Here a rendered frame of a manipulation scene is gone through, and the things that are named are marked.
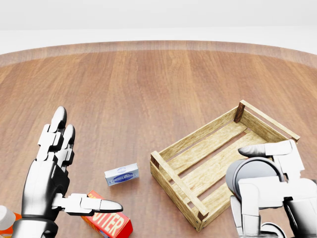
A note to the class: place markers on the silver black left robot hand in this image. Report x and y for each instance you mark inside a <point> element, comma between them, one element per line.
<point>42,183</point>

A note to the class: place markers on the red butter box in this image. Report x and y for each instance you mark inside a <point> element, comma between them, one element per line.
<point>111,224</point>

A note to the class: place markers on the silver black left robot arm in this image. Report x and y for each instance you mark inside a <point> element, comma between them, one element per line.
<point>32,229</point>

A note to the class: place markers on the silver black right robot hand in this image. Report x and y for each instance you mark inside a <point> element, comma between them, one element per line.
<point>260,193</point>

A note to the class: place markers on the orange bottle with white cap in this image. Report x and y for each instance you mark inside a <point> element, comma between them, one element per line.
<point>5,218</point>

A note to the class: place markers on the wooden slat tray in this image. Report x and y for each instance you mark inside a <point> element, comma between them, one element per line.
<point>210,151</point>

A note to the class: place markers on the small blue white box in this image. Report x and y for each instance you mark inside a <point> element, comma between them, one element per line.
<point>121,174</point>

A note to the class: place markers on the grey tin can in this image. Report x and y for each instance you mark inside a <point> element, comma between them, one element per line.
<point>234,173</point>

